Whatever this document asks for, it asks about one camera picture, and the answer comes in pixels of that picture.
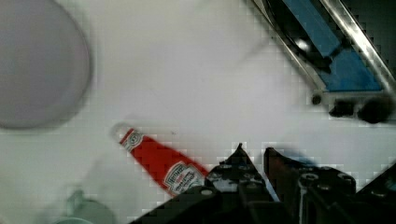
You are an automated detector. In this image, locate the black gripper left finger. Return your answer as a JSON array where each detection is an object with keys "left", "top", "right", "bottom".
[{"left": 205, "top": 143, "right": 271, "bottom": 203}]

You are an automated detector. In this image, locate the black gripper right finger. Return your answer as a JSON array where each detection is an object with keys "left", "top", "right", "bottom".
[{"left": 263, "top": 147, "right": 356, "bottom": 202}]

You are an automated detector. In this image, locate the lilac round plate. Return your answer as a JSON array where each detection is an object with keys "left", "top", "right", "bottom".
[{"left": 0, "top": 0, "right": 91, "bottom": 129}]

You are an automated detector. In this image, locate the red ketchup bottle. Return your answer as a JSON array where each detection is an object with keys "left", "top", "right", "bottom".
[{"left": 112, "top": 123, "right": 208, "bottom": 196}]

